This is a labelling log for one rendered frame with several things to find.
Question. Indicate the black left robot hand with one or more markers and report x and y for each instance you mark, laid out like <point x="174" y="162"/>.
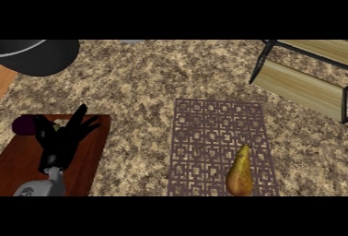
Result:
<point x="59" y="144"/>

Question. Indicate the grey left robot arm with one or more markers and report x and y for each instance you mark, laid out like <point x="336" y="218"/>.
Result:
<point x="41" y="187"/>

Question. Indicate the patterned purple brown placemat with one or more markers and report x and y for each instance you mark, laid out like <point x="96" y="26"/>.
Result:
<point x="204" y="135"/>

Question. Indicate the golden brown croissant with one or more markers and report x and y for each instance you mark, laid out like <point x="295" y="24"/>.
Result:
<point x="239" y="178"/>

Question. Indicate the small pale green vegetable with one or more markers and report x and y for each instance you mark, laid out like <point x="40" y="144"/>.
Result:
<point x="56" y="126"/>

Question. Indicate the reddish brown wooden cutting board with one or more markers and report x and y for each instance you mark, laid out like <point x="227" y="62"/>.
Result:
<point x="86" y="166"/>

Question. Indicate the dark purple round vegetable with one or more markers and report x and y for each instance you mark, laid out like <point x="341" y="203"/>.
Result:
<point x="24" y="125"/>

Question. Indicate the black round pot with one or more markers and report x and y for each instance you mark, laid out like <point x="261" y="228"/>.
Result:
<point x="40" y="58"/>

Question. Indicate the small grey rounded object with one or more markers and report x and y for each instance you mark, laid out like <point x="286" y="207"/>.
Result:
<point x="131" y="41"/>

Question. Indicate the wooden tiered shelf black frame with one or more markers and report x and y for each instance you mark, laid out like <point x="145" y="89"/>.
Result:
<point x="298" y="83"/>

